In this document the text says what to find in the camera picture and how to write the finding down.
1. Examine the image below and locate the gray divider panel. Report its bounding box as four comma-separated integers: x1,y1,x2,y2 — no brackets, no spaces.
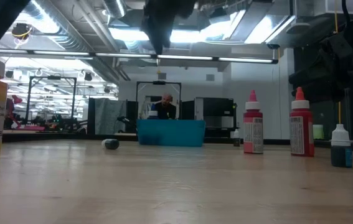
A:
87,97,138,136

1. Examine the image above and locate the yellow hanging cable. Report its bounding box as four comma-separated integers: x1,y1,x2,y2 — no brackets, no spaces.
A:
333,0,342,125

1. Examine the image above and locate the long LED light bar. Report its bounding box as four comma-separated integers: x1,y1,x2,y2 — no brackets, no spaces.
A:
0,49,279,65

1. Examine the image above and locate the large blue food coloring bottle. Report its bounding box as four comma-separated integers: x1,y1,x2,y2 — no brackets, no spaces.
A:
147,104,160,121

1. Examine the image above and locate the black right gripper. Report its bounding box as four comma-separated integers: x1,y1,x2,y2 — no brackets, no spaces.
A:
289,30,353,104

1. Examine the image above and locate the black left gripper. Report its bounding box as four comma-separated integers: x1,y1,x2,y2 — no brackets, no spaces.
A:
141,0,197,55

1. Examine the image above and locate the green container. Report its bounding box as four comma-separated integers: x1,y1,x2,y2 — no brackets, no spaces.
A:
312,124,325,140

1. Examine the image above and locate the blue plastic bin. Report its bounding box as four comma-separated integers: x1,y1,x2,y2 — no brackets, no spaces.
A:
136,119,207,147

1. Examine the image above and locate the large pink food coloring bottle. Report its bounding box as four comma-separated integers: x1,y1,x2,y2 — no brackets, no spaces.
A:
243,90,264,154

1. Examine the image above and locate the black overhead camera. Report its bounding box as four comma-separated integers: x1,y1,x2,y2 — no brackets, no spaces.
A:
11,22,33,40

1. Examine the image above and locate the red machine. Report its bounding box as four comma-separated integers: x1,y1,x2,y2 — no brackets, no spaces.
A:
6,95,45,131

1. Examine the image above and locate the small blue dye bottle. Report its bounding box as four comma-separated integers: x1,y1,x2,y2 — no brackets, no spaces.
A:
101,138,120,151

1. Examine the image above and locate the black cabinet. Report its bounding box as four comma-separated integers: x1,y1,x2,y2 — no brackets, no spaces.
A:
181,96,238,138

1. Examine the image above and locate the large red food coloring bottle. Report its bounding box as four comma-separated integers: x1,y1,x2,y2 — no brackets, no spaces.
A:
289,86,315,157

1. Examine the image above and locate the person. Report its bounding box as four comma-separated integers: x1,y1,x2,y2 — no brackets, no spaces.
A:
151,93,177,121

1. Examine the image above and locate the black frame rig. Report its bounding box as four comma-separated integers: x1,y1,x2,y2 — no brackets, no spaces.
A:
25,75,78,125
135,80,182,121

